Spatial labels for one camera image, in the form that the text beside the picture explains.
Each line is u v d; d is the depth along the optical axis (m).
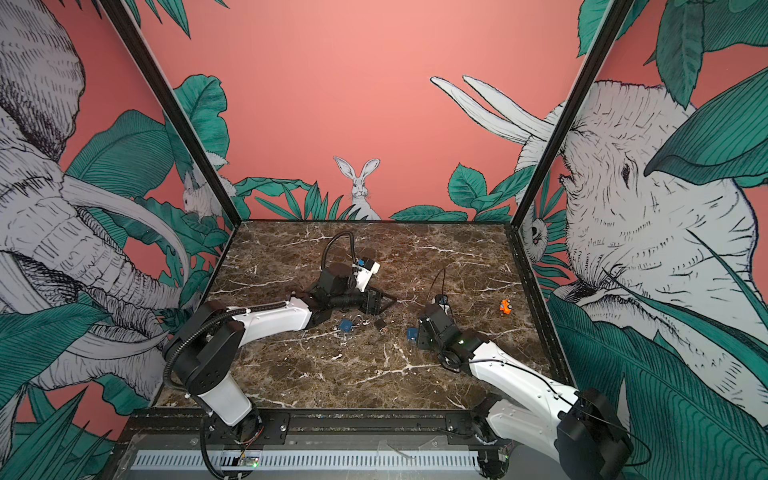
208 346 0.46
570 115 0.88
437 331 0.62
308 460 0.70
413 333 0.90
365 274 0.79
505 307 0.95
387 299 0.79
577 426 0.40
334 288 0.70
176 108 0.88
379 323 0.93
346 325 0.92
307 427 0.75
